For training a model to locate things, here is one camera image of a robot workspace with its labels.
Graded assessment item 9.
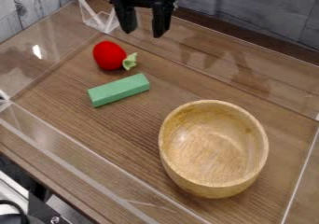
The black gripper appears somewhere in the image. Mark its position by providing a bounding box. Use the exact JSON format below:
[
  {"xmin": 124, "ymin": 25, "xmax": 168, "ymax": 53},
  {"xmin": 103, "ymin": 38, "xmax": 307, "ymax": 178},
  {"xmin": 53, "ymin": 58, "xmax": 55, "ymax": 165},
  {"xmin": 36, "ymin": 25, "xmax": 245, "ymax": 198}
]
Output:
[{"xmin": 109, "ymin": 0, "xmax": 176, "ymax": 38}]

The green rectangular block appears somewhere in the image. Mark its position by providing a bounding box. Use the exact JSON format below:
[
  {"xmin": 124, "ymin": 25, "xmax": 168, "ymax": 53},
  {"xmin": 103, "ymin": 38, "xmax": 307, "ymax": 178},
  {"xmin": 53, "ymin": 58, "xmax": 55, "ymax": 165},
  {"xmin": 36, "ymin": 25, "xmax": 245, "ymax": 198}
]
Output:
[{"xmin": 87, "ymin": 74, "xmax": 149, "ymax": 107}]

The clear acrylic tray enclosure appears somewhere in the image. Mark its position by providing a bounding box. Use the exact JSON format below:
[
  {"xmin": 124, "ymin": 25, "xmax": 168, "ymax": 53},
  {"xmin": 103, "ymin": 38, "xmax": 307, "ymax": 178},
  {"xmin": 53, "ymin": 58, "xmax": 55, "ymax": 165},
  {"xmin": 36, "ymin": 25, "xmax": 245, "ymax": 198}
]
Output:
[{"xmin": 0, "ymin": 4, "xmax": 319, "ymax": 224}]

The red plush fruit green stem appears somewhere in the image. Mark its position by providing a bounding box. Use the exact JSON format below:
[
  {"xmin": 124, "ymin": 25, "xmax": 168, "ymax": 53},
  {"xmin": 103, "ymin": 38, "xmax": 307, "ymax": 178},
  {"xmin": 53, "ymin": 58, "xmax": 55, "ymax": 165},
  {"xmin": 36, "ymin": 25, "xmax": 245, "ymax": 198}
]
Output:
[{"xmin": 92, "ymin": 41, "xmax": 137, "ymax": 71}]

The light wooden bowl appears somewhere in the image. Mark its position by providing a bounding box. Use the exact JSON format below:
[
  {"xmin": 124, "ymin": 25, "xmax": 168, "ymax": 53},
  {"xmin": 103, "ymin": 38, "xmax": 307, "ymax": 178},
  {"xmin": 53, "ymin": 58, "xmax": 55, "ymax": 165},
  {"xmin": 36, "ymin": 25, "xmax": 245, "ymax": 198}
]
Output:
[{"xmin": 159, "ymin": 100, "xmax": 270, "ymax": 199}]

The black cable bottom left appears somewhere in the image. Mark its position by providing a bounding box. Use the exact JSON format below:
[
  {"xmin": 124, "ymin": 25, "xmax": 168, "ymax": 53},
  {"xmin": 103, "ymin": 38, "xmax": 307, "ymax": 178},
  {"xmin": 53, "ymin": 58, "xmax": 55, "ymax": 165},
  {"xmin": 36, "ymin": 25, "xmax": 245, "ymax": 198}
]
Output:
[{"xmin": 0, "ymin": 199, "xmax": 32, "ymax": 224}]

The black bracket bottom left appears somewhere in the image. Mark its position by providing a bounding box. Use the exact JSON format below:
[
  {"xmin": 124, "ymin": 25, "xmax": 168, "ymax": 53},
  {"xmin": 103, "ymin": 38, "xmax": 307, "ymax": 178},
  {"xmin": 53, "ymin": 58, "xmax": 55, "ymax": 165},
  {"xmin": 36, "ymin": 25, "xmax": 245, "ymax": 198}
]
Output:
[{"xmin": 28, "ymin": 191, "xmax": 72, "ymax": 224}]

